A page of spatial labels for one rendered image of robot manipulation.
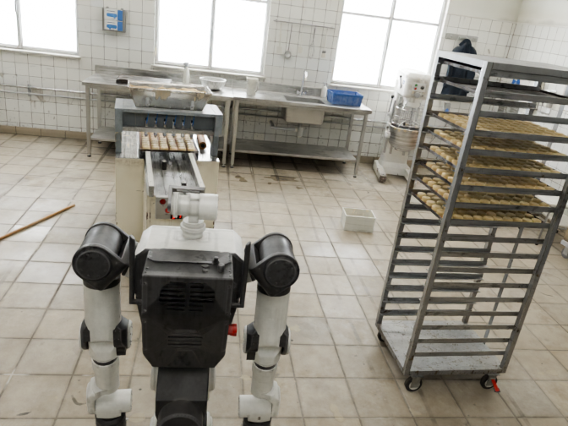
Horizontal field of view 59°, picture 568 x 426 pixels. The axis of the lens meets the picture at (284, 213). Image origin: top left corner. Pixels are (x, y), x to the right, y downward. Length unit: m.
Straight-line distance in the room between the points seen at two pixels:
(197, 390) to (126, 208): 2.54
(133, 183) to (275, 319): 2.50
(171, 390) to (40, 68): 6.07
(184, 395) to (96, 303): 0.32
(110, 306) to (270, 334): 0.42
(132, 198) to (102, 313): 2.43
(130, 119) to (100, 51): 3.32
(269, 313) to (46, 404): 1.74
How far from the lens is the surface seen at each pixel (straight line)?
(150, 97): 3.59
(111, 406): 1.64
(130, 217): 3.80
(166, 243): 1.26
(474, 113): 2.44
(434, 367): 3.11
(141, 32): 6.80
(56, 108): 7.16
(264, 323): 1.36
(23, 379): 3.04
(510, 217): 2.91
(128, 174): 3.68
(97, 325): 1.38
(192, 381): 1.37
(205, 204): 1.24
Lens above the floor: 1.93
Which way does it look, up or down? 22 degrees down
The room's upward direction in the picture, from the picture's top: 8 degrees clockwise
